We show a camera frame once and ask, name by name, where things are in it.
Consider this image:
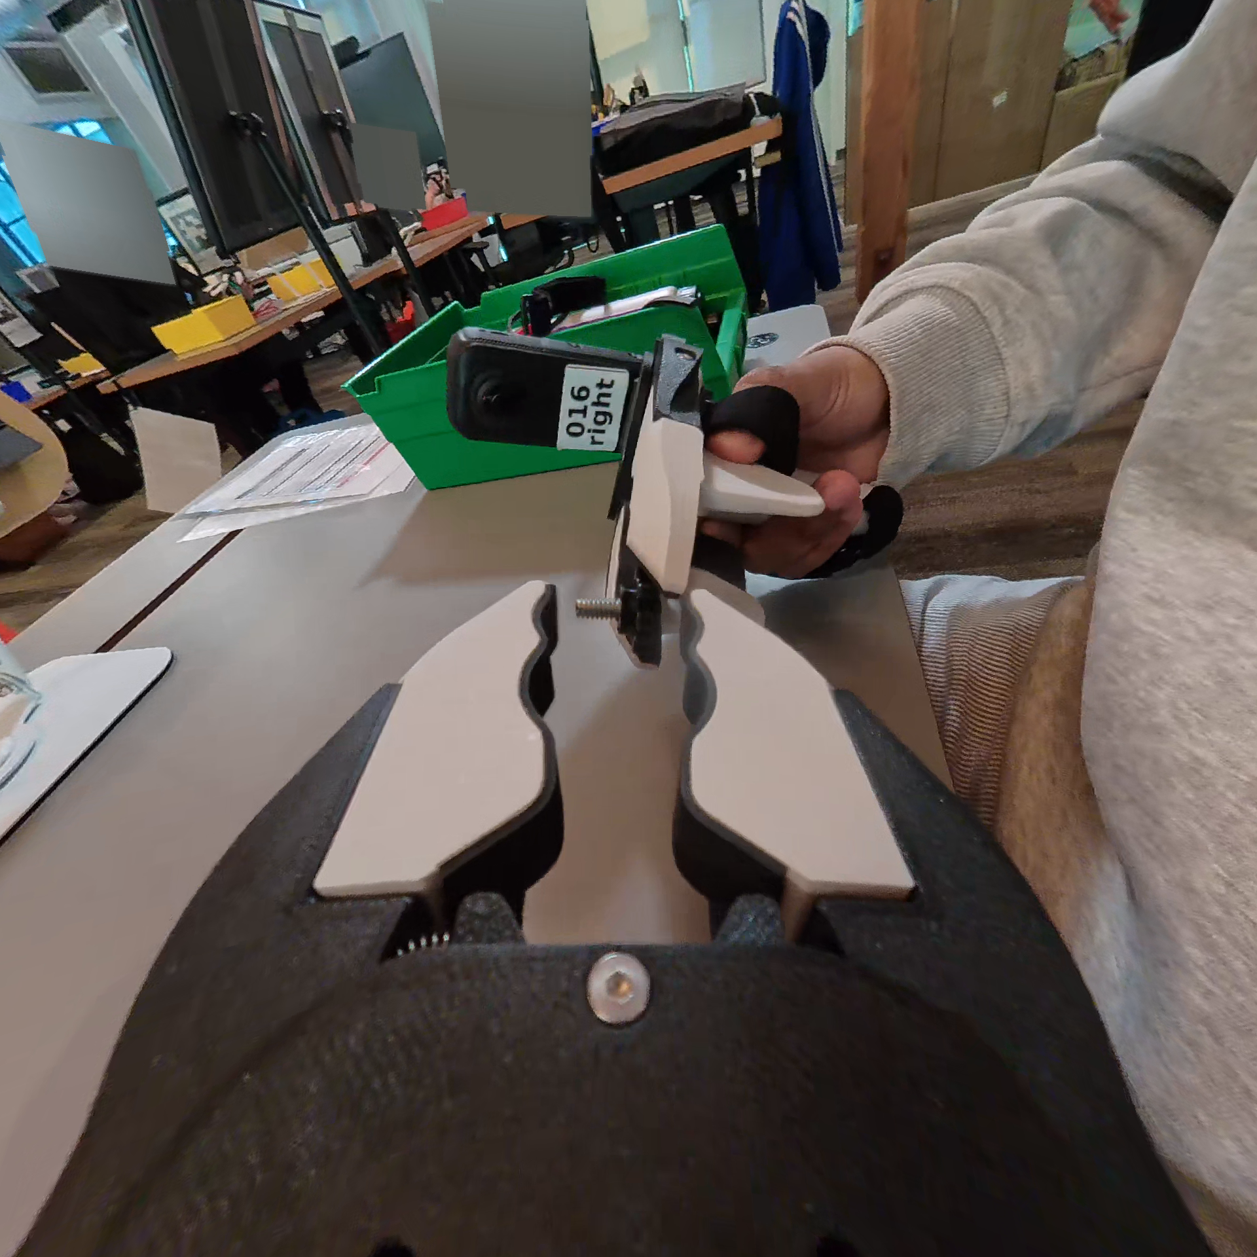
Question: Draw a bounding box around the wooden side table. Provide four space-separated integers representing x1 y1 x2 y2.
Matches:
595 118 788 258

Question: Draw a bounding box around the laminated paper sheet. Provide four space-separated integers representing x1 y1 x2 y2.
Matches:
179 424 420 545

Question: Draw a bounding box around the blue jacket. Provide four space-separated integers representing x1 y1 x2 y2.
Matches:
756 0 846 314

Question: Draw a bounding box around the wooden post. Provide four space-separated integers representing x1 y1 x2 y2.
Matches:
848 0 927 305

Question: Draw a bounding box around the black bag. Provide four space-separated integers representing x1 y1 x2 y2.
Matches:
595 87 780 180

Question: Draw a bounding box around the white box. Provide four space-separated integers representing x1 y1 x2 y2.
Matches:
744 304 833 356

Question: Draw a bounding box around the white card stand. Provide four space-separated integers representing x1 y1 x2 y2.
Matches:
131 407 225 515

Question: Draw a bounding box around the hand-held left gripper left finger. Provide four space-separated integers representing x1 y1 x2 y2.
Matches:
313 579 568 900

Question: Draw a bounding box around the white mat with glass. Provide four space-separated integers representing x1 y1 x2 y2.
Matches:
0 647 176 843

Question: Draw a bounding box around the person's right hand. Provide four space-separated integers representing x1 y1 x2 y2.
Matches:
701 344 892 581

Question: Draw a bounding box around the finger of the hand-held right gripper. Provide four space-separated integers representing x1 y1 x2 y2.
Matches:
605 509 666 672
628 415 705 599

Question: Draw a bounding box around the person's right forearm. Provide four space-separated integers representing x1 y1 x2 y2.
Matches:
806 127 1244 493

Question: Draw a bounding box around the long wooden table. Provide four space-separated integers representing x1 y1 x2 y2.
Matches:
99 211 517 397

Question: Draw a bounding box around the black board on tripod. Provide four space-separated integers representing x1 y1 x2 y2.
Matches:
256 0 363 223
128 0 297 259

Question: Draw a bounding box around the black knob thumb screw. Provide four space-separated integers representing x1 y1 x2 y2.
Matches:
577 579 662 650

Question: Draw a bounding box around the yellow plastic bin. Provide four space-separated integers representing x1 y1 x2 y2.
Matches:
152 295 259 356
265 259 340 302

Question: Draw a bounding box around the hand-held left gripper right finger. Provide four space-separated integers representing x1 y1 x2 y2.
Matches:
675 587 918 900

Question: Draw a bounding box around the green plastic bin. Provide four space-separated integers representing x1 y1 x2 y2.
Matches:
342 225 750 491

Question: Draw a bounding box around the white pink item in bin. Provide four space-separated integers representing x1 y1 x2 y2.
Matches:
560 285 705 331

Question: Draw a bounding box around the black item in bin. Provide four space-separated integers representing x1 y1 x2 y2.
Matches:
521 277 611 335

